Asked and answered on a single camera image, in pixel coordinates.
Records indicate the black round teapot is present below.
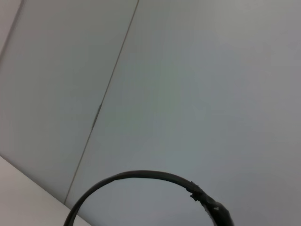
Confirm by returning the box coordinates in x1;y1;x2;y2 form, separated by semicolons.
63;169;236;226

